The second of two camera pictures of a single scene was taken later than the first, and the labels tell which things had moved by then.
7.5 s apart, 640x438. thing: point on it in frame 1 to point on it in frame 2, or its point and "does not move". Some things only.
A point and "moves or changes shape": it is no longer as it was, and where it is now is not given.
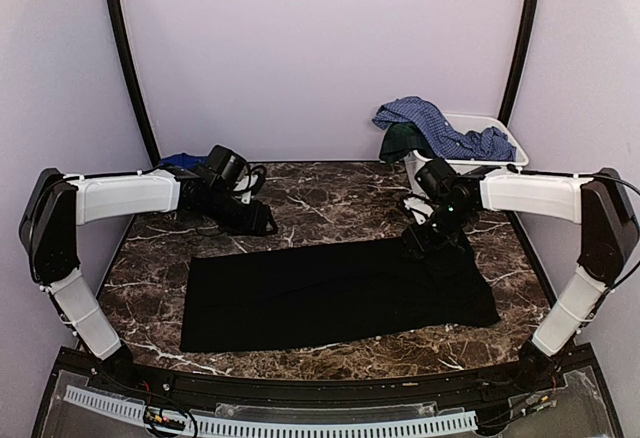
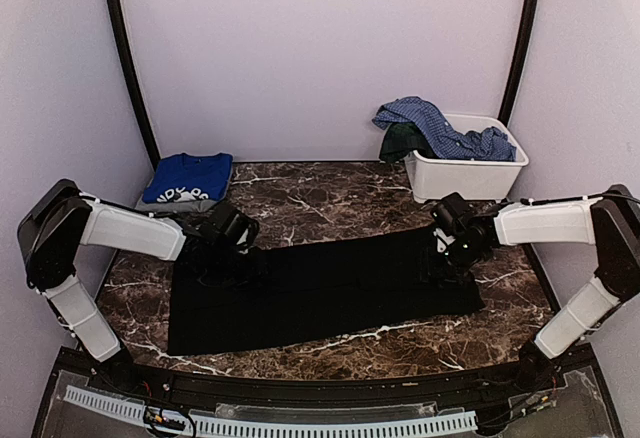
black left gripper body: x=237 y=221 to x=234 y=271
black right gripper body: x=438 y=237 to x=453 y=268
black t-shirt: x=293 y=297 moves or changes shape
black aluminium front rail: x=325 y=392 does not move
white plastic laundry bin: x=414 y=162 does not move
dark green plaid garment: x=401 y=139 does not move
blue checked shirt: x=448 y=141 does not move
